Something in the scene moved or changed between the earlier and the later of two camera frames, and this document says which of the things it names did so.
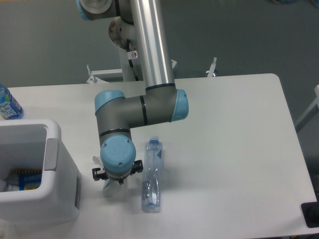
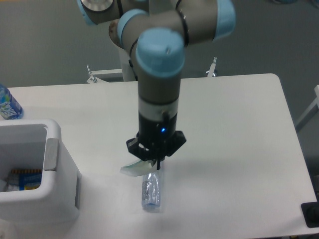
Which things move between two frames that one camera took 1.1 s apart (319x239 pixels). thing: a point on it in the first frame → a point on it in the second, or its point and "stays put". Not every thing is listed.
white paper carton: (111, 188) → (139, 168)
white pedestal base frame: (99, 76) stays put
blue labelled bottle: (10, 108) stays put
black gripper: (137, 167) → (160, 137)
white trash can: (37, 144) stays put
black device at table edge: (310, 211) stays put
